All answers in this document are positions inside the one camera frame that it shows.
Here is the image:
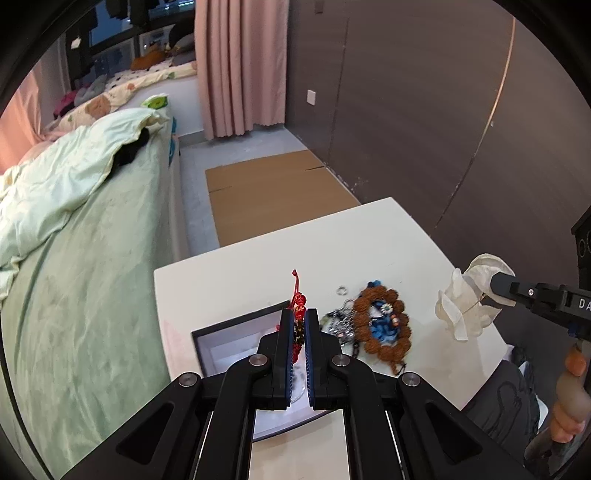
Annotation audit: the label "red knotted cord bracelet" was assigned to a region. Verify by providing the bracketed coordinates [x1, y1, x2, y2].
[277, 270, 309, 370]

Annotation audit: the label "black cloth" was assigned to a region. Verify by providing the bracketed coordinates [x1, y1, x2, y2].
[113, 128, 151, 168]

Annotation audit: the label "brown bead bracelet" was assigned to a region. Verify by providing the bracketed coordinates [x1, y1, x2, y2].
[352, 284, 411, 374]

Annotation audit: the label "black jewelry box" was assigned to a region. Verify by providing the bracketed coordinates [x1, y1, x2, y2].
[191, 300, 296, 384]

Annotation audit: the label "bed with green sheet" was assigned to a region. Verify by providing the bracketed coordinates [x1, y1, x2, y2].
[0, 99, 192, 480]

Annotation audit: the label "pink cloth item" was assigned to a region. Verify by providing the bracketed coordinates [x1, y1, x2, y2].
[53, 92, 77, 118]

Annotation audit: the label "white cloth pouch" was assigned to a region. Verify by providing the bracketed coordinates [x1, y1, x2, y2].
[435, 253, 515, 342]

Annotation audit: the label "person's right hand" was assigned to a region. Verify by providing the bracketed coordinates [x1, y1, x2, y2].
[549, 344, 591, 444]

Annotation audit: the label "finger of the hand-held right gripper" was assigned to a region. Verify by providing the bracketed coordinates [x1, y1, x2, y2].
[489, 271, 568, 324]

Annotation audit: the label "silver chain jewelry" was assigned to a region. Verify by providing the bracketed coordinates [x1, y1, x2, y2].
[321, 299, 358, 344]

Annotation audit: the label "brown cardboard sheet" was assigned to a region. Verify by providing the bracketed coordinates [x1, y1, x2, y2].
[204, 149, 362, 247]

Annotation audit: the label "grey cushion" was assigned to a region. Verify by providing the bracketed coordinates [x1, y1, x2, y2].
[74, 76, 108, 105]

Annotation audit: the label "blue beaded ornament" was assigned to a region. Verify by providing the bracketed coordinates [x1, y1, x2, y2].
[368, 279, 402, 344]

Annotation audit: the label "grey patterned pants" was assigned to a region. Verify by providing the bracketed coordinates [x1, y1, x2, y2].
[462, 359, 550, 462]

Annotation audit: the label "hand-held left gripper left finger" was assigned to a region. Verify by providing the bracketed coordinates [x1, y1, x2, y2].
[60, 308, 296, 480]

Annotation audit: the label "orange plush toy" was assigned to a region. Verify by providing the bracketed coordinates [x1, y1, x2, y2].
[131, 48, 165, 71]

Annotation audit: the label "pink pleated curtain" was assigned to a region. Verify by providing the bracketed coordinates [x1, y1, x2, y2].
[194, 0, 289, 141]

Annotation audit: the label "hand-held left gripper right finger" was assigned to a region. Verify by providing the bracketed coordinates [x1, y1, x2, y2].
[305, 308, 532, 480]

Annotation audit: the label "cream patterned quilt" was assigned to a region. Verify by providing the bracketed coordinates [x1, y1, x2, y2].
[44, 62, 199, 141]

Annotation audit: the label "light green duvet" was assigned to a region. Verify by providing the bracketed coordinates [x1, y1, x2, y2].
[0, 108, 171, 303]

